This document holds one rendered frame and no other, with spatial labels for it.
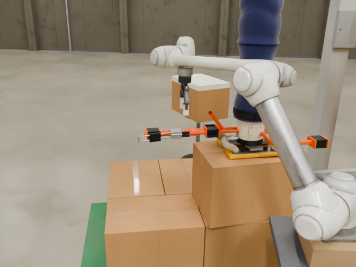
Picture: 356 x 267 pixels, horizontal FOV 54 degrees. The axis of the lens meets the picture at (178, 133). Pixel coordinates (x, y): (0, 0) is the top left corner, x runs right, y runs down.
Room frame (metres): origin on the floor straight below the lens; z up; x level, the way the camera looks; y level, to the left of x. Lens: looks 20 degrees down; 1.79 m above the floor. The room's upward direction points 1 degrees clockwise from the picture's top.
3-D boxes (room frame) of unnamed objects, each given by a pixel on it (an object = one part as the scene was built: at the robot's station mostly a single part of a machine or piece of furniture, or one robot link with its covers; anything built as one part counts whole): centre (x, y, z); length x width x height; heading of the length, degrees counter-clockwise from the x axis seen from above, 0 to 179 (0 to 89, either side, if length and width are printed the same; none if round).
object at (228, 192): (2.00, -0.44, 0.74); 0.60 x 0.40 x 0.40; 104
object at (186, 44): (1.93, -0.03, 1.55); 0.13 x 0.11 x 0.16; 136
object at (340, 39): (3.07, -1.42, 1.62); 0.20 x 0.05 x 0.30; 98
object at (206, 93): (3.85, -0.24, 0.82); 0.60 x 0.40 x 0.40; 29
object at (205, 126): (1.98, -0.20, 1.08); 0.10 x 0.08 x 0.06; 10
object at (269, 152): (1.93, -0.46, 0.97); 0.34 x 0.10 x 0.05; 100
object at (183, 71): (1.94, -0.03, 1.45); 0.09 x 0.09 x 0.06
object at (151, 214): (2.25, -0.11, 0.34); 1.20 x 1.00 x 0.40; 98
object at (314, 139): (1.82, -0.79, 1.08); 0.09 x 0.08 x 0.05; 10
